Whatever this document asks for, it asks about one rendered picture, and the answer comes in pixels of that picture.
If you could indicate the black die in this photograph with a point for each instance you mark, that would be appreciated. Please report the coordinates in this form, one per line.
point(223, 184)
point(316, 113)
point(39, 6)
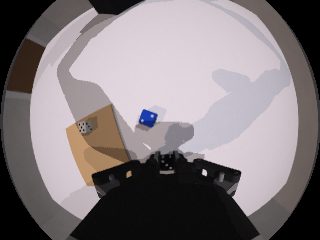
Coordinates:
point(166, 162)

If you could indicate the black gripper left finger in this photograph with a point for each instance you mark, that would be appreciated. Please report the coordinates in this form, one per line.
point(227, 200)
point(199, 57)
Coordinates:
point(106, 179)

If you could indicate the dark blue die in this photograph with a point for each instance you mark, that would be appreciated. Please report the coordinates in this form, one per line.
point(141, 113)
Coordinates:
point(148, 118)

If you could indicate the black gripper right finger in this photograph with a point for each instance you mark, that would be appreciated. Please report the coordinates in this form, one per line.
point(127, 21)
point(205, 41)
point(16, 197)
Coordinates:
point(223, 176)

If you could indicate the tan flat mat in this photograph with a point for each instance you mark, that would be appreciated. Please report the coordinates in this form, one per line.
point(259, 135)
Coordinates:
point(100, 149)

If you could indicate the grey die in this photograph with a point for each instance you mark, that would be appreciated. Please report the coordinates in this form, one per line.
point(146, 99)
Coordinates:
point(85, 126)

